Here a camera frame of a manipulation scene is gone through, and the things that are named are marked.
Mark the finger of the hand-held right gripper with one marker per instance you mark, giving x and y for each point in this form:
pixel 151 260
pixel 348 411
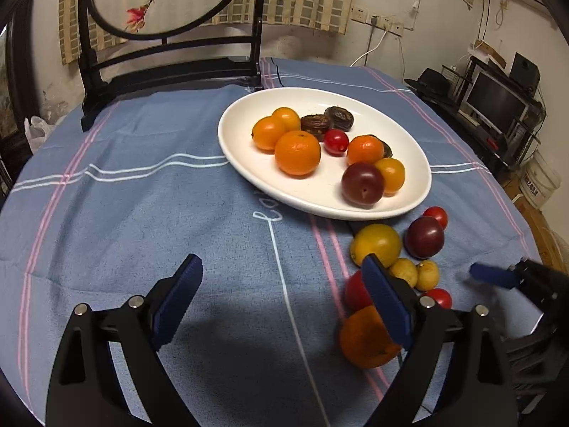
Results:
pixel 493 275

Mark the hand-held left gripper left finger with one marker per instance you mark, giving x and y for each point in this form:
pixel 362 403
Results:
pixel 178 302

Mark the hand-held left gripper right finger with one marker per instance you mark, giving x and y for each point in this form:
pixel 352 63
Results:
pixel 386 302

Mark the dark red plum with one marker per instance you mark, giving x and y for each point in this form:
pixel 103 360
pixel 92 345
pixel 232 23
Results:
pixel 362 183
pixel 424 237

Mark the small smooth orange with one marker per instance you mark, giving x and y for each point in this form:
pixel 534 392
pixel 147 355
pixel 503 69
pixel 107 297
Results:
pixel 288 117
pixel 393 175
pixel 268 132

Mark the white oval plate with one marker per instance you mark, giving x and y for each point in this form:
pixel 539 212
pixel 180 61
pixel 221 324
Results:
pixel 311 187

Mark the dark wrinkled date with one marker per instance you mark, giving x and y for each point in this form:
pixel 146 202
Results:
pixel 316 125
pixel 387 149
pixel 339 118

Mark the orange mandarin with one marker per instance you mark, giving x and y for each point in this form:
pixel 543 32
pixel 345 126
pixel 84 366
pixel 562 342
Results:
pixel 298 153
pixel 365 150
pixel 360 342

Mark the red cherry tomato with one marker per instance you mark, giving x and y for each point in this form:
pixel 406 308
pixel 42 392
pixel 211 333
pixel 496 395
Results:
pixel 436 216
pixel 439 298
pixel 355 293
pixel 335 142

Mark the small yellow longan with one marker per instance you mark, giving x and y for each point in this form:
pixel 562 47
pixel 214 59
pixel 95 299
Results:
pixel 428 274
pixel 403 272

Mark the yellow green round fruit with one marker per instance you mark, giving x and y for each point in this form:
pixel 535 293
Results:
pixel 376 244

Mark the cardboard box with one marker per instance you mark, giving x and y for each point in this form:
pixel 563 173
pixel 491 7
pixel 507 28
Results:
pixel 546 235

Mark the white plastic bucket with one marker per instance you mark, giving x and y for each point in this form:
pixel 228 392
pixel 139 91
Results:
pixel 540 180

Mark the blue striped tablecloth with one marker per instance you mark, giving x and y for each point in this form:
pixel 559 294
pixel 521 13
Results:
pixel 133 187

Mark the black metal desk rack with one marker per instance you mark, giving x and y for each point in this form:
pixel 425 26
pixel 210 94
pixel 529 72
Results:
pixel 493 149

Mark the computer monitor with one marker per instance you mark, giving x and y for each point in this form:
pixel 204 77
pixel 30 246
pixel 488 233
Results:
pixel 493 100

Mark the black hat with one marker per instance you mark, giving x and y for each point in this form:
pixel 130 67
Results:
pixel 431 82

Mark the black speaker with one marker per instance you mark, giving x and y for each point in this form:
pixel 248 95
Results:
pixel 524 71

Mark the white plastic bag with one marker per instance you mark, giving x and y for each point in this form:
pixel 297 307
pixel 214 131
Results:
pixel 38 131

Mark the small beige box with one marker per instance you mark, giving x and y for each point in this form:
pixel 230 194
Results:
pixel 486 51

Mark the round painted screen black stand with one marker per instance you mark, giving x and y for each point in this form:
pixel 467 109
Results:
pixel 95 89

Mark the white wall socket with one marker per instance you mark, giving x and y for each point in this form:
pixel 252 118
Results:
pixel 360 14

